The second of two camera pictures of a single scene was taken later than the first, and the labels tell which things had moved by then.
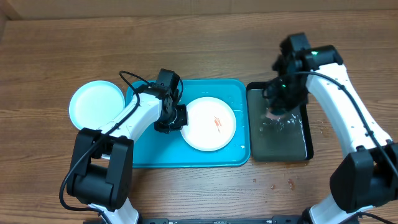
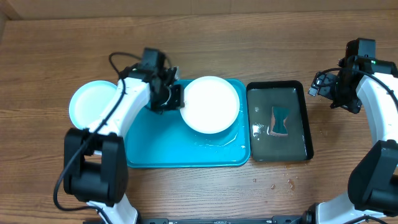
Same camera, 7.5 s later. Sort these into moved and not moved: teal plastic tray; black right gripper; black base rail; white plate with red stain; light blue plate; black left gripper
Moved: white plate with red stain; black right gripper; black left gripper
Not moved: black base rail; light blue plate; teal plastic tray
